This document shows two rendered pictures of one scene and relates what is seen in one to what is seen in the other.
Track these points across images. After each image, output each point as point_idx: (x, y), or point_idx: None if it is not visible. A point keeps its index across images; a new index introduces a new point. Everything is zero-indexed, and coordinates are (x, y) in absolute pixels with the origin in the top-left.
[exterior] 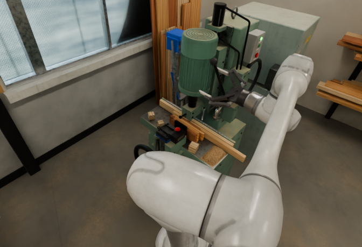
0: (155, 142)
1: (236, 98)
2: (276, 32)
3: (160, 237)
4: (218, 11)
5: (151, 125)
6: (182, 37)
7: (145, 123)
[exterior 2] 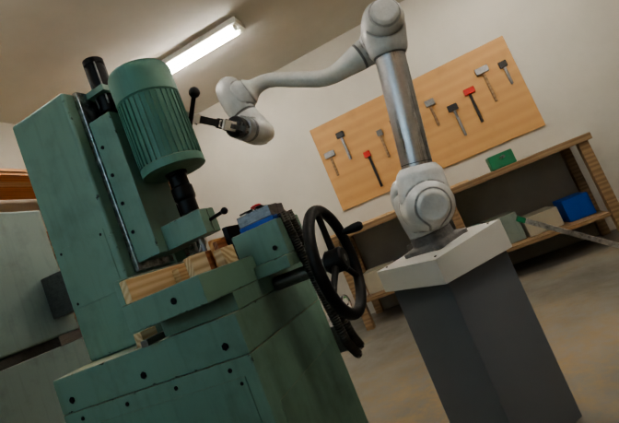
0: (289, 221)
1: (241, 120)
2: (2, 229)
3: (432, 181)
4: (104, 67)
5: (227, 264)
6: (148, 60)
7: (216, 281)
